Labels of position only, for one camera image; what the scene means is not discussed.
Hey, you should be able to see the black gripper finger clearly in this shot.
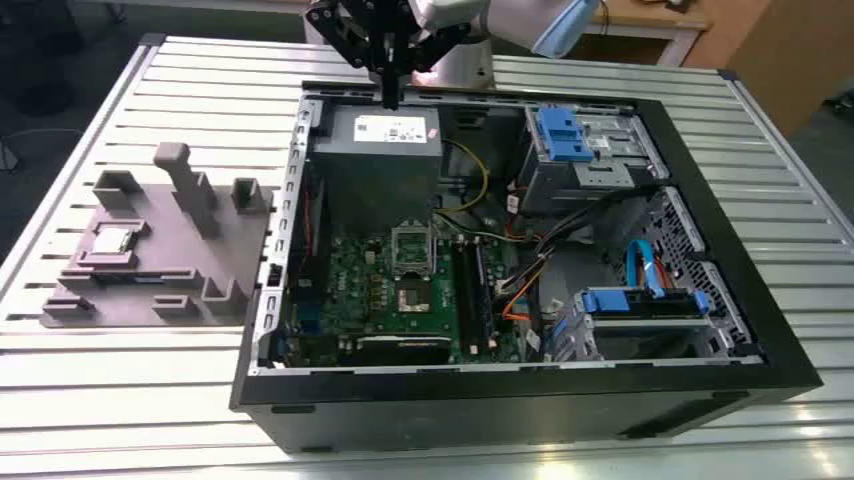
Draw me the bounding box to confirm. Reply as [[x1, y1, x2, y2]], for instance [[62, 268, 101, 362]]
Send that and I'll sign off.
[[305, 0, 395, 109], [391, 0, 470, 110]]

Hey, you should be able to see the silver CPU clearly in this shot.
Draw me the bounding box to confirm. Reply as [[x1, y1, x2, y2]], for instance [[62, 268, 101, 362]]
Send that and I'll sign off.
[[91, 227, 138, 255]]

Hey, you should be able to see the blue plastic drive latch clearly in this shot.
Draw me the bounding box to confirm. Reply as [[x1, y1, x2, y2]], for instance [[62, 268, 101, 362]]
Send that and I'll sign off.
[[537, 107, 596, 164]]

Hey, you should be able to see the grey power supply unit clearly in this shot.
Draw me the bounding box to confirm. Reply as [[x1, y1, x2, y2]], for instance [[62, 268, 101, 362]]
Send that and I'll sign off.
[[310, 106, 445, 225]]

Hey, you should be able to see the wooden desk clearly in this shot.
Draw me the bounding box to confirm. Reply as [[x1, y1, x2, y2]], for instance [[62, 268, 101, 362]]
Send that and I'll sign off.
[[566, 0, 714, 69]]

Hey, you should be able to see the metal drive cage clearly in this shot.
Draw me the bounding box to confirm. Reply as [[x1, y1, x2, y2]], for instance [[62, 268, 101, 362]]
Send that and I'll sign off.
[[520, 103, 673, 215]]

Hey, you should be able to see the metal socket cover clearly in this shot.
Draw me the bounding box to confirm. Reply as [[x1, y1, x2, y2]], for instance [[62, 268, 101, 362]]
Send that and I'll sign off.
[[389, 219, 440, 279]]

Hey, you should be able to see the dark office chair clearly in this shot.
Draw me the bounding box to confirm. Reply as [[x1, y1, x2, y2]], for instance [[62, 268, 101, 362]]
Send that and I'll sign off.
[[0, 0, 86, 119]]

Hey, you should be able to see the grey parts rack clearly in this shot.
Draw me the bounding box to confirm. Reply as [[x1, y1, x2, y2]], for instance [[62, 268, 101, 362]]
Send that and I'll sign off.
[[39, 142, 279, 330]]

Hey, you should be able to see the green motherboard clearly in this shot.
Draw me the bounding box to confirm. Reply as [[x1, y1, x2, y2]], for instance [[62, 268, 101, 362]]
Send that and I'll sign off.
[[283, 219, 530, 365]]

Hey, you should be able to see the black RAM slot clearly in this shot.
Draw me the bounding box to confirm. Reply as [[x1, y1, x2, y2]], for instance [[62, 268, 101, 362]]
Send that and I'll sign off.
[[448, 238, 470, 350], [465, 238, 488, 350]]

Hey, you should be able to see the RAM slot with white clips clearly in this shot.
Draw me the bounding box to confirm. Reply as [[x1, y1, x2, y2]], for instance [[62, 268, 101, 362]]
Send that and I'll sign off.
[[456, 237, 480, 351]]

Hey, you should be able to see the wooden cabinet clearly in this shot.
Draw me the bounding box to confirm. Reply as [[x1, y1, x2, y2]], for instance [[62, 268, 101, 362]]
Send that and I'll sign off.
[[725, 0, 854, 137]]

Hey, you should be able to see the RAM stick with gold contacts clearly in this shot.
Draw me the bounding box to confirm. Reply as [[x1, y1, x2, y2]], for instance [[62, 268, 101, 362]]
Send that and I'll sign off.
[[86, 270, 190, 287]]

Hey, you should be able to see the hard disk in blue carrier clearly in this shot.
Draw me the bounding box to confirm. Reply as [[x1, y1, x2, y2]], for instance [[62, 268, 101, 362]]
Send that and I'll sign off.
[[577, 286, 713, 321]]

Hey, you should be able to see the black graphics card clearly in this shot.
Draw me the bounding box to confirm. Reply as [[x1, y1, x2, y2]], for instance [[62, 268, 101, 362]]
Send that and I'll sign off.
[[337, 332, 454, 365]]

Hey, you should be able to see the metal disk bay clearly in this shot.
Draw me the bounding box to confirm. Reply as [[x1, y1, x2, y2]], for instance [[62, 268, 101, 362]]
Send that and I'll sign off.
[[546, 284, 764, 362]]

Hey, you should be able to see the black PC case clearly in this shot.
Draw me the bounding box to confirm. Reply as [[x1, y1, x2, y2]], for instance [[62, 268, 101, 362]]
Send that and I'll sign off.
[[229, 79, 826, 456]]

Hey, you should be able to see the yellow wire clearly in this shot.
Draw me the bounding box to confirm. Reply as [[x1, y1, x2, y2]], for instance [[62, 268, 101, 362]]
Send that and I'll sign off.
[[434, 137, 492, 216]]

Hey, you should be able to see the black wire bundle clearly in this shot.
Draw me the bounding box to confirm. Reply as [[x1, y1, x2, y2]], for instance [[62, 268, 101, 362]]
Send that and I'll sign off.
[[530, 180, 670, 257]]

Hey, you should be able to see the blue wire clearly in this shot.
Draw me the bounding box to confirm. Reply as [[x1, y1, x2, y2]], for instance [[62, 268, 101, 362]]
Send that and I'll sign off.
[[625, 237, 670, 300]]

